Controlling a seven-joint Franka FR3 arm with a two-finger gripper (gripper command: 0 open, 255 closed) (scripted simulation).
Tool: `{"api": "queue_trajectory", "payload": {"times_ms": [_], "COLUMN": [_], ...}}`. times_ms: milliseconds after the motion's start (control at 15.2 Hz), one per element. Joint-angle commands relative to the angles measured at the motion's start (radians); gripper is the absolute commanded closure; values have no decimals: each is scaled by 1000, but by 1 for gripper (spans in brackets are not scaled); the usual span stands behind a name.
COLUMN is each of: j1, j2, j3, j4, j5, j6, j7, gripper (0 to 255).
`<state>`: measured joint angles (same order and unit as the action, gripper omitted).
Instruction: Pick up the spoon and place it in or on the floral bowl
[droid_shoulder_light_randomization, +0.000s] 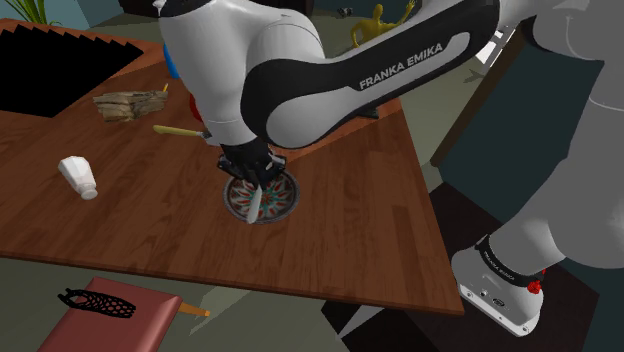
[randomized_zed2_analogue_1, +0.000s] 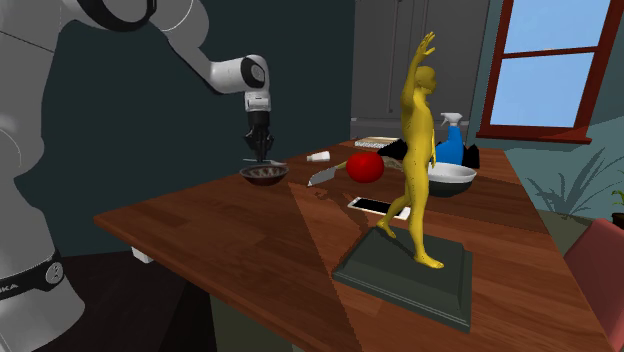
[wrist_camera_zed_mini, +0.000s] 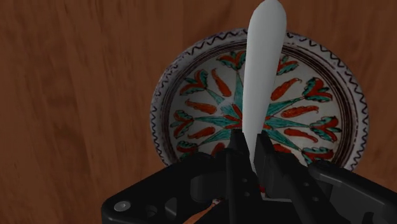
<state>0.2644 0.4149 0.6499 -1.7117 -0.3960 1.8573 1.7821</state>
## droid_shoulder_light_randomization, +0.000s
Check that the brown wooden table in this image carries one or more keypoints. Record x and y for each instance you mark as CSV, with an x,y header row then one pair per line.
x,y
341,219

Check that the red round object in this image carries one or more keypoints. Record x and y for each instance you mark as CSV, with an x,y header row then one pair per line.
x,y
195,109

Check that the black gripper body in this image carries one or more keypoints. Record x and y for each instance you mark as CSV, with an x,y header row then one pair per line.
x,y
246,158

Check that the green plant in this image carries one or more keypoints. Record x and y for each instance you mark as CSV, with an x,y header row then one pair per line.
x,y
31,10

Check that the yellow human figure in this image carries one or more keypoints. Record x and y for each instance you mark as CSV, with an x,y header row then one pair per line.
x,y
373,27

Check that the patterned round bowl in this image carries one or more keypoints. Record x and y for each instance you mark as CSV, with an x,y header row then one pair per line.
x,y
282,195

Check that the brown layered wood stack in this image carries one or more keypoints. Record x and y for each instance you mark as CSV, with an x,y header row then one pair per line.
x,y
129,105

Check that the red cushioned chair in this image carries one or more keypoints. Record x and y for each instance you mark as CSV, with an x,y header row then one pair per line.
x,y
112,331

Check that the white salt shaker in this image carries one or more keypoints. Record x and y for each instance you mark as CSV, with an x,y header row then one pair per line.
x,y
77,176

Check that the black mesh object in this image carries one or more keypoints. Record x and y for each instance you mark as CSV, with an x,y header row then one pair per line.
x,y
97,303

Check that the dark robot stand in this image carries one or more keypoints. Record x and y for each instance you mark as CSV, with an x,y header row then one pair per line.
x,y
468,214

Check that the white knife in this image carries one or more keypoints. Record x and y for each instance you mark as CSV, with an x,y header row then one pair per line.
x,y
254,206

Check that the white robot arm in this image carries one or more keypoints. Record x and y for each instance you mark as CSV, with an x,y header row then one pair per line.
x,y
302,63

